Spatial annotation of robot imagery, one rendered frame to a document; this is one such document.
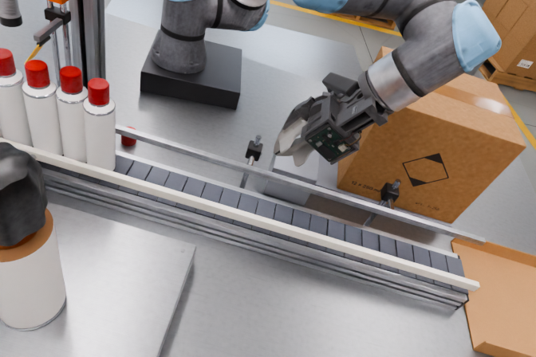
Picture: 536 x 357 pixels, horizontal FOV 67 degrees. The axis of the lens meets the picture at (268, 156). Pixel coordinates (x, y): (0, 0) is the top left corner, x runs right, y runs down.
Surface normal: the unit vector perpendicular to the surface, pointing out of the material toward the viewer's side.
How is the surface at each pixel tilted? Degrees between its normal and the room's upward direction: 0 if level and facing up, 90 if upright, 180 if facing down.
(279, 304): 0
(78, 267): 0
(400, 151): 90
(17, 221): 90
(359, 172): 90
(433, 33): 65
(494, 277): 0
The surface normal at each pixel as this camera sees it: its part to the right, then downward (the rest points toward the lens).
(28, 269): 0.61, 0.66
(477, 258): 0.25, -0.69
